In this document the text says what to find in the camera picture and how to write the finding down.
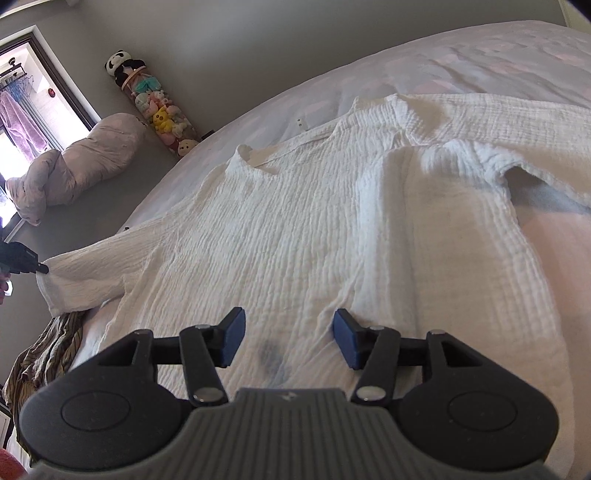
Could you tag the clear toy storage tube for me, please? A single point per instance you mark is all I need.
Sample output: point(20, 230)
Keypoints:
point(161, 117)

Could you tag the stack of plush toys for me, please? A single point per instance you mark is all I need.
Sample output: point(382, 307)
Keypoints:
point(164, 120)

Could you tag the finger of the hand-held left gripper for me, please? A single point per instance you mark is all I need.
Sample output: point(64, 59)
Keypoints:
point(25, 258)

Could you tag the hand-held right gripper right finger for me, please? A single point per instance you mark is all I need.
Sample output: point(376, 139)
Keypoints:
point(346, 339)

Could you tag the bed with pink dotted sheet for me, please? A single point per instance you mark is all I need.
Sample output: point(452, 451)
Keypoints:
point(461, 60)

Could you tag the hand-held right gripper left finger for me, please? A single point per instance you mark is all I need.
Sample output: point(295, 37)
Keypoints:
point(233, 337)

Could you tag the pink rolled quilt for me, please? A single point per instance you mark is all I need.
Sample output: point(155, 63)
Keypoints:
point(92, 157)

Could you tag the panda plush toy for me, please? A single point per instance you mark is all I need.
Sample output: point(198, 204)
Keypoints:
point(121, 64)

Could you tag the olive striped shirt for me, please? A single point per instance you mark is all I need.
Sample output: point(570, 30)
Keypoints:
point(51, 341)

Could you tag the drying rack with hangers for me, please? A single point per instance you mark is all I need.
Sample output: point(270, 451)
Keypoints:
point(16, 78)

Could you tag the person's orange clothing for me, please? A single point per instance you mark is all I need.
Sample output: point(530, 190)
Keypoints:
point(10, 466)

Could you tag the window with dark frame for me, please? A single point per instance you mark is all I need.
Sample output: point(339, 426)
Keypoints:
point(60, 92)

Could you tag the white crinkle shirt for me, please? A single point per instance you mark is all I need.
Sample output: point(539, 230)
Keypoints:
point(300, 230)

